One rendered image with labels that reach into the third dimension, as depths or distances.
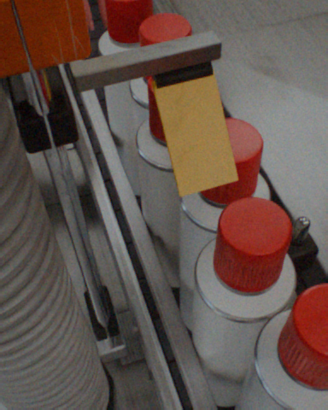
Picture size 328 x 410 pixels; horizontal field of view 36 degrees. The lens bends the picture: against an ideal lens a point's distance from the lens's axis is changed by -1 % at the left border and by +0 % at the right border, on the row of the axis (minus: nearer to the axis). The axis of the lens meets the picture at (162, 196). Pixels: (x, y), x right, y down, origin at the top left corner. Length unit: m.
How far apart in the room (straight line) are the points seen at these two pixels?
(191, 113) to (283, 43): 0.44
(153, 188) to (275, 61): 0.35
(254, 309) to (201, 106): 0.10
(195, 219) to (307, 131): 0.30
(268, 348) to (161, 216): 0.14
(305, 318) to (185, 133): 0.10
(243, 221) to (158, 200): 0.12
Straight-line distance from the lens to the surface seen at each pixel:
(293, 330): 0.21
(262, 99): 0.59
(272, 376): 0.24
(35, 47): 0.17
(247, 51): 0.66
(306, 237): 0.43
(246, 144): 0.26
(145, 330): 0.43
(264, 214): 0.23
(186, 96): 0.24
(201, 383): 0.33
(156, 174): 0.32
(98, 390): 0.17
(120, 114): 0.41
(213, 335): 0.29
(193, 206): 0.28
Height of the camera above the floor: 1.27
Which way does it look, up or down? 53 degrees down
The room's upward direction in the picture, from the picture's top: 3 degrees counter-clockwise
